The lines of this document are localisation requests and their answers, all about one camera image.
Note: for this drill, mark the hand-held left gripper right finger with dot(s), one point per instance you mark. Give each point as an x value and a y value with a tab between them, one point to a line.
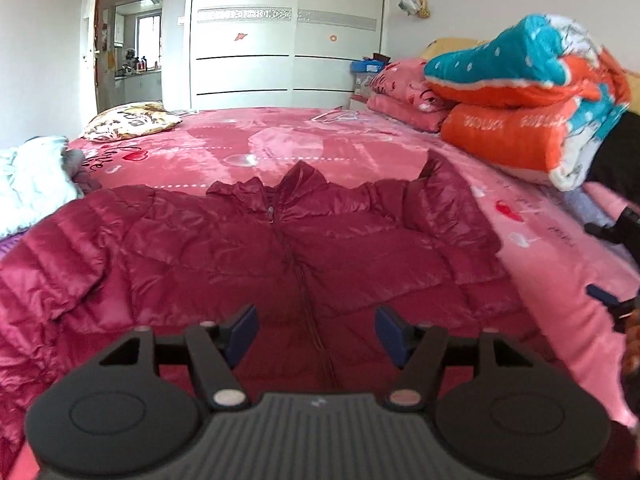
392	335

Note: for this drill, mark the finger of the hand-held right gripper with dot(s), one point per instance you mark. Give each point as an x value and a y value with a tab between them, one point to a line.
607	230
607	297

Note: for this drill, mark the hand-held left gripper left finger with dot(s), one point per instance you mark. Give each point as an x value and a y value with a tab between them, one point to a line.
242	335

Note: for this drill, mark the maroon down jacket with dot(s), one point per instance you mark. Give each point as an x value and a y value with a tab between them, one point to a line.
200	260

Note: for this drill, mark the white clothes hanger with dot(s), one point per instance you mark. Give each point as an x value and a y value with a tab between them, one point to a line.
335	116

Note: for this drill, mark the lavender bed sheet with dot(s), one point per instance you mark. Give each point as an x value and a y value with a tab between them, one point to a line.
585	205

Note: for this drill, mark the dark cloth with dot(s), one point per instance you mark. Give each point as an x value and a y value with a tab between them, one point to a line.
617	150

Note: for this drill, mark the teal and orange folded quilt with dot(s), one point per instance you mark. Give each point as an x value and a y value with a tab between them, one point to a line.
525	95

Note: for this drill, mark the pink bed blanket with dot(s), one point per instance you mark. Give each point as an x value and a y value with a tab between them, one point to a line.
310	137

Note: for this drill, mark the grey cloth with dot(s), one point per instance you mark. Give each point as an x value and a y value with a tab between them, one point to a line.
82	170

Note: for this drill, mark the printed pillow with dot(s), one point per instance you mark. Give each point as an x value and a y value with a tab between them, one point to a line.
130	121

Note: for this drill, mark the pink folded blanket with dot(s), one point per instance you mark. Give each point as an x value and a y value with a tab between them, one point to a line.
405	90

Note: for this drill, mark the pale blue garment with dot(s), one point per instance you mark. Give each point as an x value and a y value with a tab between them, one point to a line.
30	185

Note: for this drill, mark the blue storage box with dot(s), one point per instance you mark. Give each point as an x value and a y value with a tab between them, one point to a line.
367	66

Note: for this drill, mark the white wardrobe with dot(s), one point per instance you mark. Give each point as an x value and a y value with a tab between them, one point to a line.
285	35

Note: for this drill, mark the hanging wall ornament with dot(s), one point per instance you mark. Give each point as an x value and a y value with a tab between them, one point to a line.
415	4

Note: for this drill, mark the white door frame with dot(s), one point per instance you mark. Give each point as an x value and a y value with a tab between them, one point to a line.
131	35

